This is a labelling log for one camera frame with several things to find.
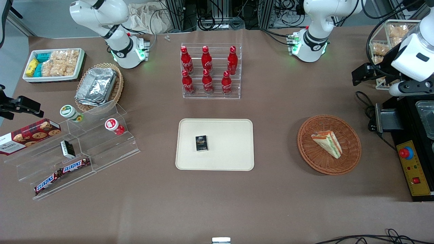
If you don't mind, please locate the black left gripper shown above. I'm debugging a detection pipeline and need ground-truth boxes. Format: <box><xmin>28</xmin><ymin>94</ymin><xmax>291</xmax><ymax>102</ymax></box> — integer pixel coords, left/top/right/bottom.
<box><xmin>352</xmin><ymin>41</ymin><xmax>415</xmax><ymax>86</ymax></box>

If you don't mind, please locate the yellow snack packet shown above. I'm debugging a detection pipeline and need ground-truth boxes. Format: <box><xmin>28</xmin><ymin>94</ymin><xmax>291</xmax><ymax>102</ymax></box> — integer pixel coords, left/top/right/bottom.
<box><xmin>26</xmin><ymin>58</ymin><xmax>40</xmax><ymax>77</ymax></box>

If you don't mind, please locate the clear acrylic bottle rack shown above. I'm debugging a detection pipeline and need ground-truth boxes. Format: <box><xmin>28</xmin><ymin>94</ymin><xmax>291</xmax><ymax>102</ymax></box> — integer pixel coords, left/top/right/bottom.
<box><xmin>181</xmin><ymin>43</ymin><xmax>242</xmax><ymax>100</ymax></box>

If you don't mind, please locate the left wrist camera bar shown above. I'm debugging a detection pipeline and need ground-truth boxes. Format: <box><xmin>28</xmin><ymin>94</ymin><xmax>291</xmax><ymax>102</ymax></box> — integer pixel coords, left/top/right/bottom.
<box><xmin>388</xmin><ymin>80</ymin><xmax>432</xmax><ymax>97</ymax></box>

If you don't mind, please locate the black floor cable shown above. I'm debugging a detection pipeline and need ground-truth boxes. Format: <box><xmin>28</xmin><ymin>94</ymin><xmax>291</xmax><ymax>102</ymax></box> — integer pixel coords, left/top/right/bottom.
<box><xmin>315</xmin><ymin>229</ymin><xmax>434</xmax><ymax>244</ymax></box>

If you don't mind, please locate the white rectangular snack bin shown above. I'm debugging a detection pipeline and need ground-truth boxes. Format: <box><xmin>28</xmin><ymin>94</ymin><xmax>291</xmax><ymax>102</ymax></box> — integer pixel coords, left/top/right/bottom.
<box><xmin>22</xmin><ymin>48</ymin><xmax>85</xmax><ymax>83</ymax></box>

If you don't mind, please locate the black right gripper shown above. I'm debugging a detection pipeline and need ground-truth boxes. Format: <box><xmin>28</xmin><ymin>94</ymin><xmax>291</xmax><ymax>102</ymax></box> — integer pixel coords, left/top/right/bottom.
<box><xmin>0</xmin><ymin>85</ymin><xmax>45</xmax><ymax>121</ymax></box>

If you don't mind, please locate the small black box gold print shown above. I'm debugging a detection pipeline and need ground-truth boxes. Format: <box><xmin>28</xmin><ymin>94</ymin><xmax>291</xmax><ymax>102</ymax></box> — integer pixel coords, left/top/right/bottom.
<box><xmin>195</xmin><ymin>135</ymin><xmax>209</xmax><ymax>152</ymax></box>

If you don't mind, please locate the red cola bottle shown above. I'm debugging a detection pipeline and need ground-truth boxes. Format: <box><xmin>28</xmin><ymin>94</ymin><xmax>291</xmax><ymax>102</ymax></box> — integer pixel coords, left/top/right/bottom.
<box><xmin>227</xmin><ymin>46</ymin><xmax>238</xmax><ymax>76</ymax></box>
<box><xmin>181</xmin><ymin>70</ymin><xmax>195</xmax><ymax>95</ymax></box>
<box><xmin>201</xmin><ymin>46</ymin><xmax>213</xmax><ymax>72</ymax></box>
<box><xmin>221</xmin><ymin>70</ymin><xmax>233</xmax><ymax>96</ymax></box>
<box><xmin>180</xmin><ymin>46</ymin><xmax>194</xmax><ymax>75</ymax></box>
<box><xmin>202</xmin><ymin>69</ymin><xmax>215</xmax><ymax>94</ymax></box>

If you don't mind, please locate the beige cloth bag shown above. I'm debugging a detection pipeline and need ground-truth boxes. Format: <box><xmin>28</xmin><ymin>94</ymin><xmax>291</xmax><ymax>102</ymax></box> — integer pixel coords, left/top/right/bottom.
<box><xmin>127</xmin><ymin>3</ymin><xmax>170</xmax><ymax>35</ymax></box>

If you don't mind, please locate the black power cable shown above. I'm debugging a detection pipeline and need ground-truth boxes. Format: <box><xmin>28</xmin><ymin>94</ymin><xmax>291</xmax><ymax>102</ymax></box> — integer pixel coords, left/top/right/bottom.
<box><xmin>355</xmin><ymin>91</ymin><xmax>397</xmax><ymax>151</ymax></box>

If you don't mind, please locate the black machine housing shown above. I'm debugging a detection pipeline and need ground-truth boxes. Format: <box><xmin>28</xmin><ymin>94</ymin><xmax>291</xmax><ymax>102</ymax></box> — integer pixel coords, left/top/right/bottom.
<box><xmin>382</xmin><ymin>92</ymin><xmax>434</xmax><ymax>202</ymax></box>

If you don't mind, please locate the Snickers chocolate bar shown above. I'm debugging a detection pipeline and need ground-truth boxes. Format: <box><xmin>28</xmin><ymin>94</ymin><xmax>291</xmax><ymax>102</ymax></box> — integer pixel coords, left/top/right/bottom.
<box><xmin>59</xmin><ymin>157</ymin><xmax>92</xmax><ymax>174</ymax></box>
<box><xmin>34</xmin><ymin>169</ymin><xmax>63</xmax><ymax>196</ymax></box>

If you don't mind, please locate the aluminium foil container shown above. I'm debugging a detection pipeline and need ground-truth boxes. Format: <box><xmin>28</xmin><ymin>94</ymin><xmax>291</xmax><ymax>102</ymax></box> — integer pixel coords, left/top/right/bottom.
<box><xmin>75</xmin><ymin>67</ymin><xmax>118</xmax><ymax>106</ymax></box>

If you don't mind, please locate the clear acrylic stepped riser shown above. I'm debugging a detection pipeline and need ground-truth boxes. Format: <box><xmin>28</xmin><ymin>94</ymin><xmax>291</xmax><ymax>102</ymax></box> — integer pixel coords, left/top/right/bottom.
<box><xmin>66</xmin><ymin>100</ymin><xmax>140</xmax><ymax>172</ymax></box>
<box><xmin>3</xmin><ymin>130</ymin><xmax>98</xmax><ymax>201</ymax></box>

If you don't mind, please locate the white wire rack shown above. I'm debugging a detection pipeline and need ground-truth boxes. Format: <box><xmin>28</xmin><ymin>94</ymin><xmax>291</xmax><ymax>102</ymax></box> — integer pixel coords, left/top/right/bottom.
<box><xmin>369</xmin><ymin>19</ymin><xmax>423</xmax><ymax>90</ymax></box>

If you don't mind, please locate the red tartan cookie box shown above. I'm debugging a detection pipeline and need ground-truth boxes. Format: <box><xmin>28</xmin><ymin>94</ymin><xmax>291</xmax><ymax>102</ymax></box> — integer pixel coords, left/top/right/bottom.
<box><xmin>0</xmin><ymin>119</ymin><xmax>62</xmax><ymax>156</ymax></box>

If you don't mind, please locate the beige plastic tray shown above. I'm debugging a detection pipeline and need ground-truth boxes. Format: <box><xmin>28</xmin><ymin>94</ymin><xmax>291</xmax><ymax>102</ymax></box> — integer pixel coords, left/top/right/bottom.
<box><xmin>175</xmin><ymin>118</ymin><xmax>255</xmax><ymax>171</ymax></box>

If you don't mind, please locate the clear plastic container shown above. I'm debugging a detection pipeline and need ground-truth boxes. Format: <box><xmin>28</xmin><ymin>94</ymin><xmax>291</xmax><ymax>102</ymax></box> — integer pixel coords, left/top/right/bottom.
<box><xmin>415</xmin><ymin>101</ymin><xmax>434</xmax><ymax>131</ymax></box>

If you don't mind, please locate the green lid yogurt cup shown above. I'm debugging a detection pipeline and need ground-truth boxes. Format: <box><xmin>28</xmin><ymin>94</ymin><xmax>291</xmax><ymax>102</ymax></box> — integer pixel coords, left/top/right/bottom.
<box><xmin>60</xmin><ymin>105</ymin><xmax>84</xmax><ymax>123</ymax></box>

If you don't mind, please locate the aluminium frame post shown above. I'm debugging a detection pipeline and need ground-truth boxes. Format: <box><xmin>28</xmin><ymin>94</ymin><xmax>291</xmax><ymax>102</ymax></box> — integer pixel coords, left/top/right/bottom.
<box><xmin>259</xmin><ymin>0</ymin><xmax>275</xmax><ymax>29</ymax></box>
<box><xmin>165</xmin><ymin>0</ymin><xmax>185</xmax><ymax>32</ymax></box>

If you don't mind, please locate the red lid yogurt cup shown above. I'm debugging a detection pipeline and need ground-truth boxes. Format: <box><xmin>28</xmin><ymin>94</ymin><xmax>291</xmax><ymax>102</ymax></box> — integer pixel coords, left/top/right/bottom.
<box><xmin>104</xmin><ymin>118</ymin><xmax>125</xmax><ymax>136</ymax></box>

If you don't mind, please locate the yellow control panel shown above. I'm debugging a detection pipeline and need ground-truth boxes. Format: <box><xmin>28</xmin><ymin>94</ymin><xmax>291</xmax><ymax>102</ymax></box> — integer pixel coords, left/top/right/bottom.
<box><xmin>396</xmin><ymin>140</ymin><xmax>433</xmax><ymax>197</ymax></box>

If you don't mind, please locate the round brown wicker basket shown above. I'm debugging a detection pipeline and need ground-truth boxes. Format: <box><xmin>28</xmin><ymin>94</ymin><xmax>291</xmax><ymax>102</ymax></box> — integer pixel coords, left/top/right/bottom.
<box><xmin>297</xmin><ymin>115</ymin><xmax>362</xmax><ymax>176</ymax></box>

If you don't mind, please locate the small black white box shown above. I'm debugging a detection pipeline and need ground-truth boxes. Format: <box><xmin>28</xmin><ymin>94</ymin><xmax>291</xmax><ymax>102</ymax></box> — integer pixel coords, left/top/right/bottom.
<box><xmin>60</xmin><ymin>140</ymin><xmax>76</xmax><ymax>159</ymax></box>

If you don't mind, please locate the black arm base cable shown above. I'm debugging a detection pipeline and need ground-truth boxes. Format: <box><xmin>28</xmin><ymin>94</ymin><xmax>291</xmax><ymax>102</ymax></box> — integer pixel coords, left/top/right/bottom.
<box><xmin>259</xmin><ymin>28</ymin><xmax>294</xmax><ymax>46</ymax></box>

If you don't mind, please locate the triangle sandwich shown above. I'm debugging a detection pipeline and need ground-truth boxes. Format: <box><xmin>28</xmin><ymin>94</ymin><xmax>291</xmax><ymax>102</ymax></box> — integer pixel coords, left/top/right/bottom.
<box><xmin>311</xmin><ymin>130</ymin><xmax>343</xmax><ymax>159</ymax></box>

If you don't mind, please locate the oval light wicker basket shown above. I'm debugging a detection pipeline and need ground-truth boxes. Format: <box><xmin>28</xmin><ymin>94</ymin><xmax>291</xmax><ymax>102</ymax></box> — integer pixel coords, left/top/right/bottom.
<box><xmin>75</xmin><ymin>63</ymin><xmax>124</xmax><ymax>113</ymax></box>

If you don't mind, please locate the black curved hose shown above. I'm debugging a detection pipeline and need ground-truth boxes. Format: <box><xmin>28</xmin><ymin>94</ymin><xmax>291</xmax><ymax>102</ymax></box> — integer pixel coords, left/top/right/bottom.
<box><xmin>0</xmin><ymin>0</ymin><xmax>14</xmax><ymax>48</ymax></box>

